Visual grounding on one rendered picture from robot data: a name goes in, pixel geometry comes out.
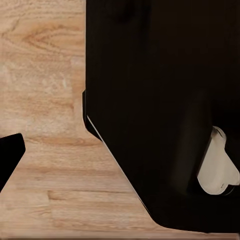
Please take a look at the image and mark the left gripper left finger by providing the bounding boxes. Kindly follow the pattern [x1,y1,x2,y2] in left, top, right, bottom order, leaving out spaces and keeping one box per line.
[0,133,26,192]

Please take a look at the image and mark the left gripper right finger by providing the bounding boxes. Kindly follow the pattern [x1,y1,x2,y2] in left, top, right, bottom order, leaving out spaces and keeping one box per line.
[224,132,240,172]

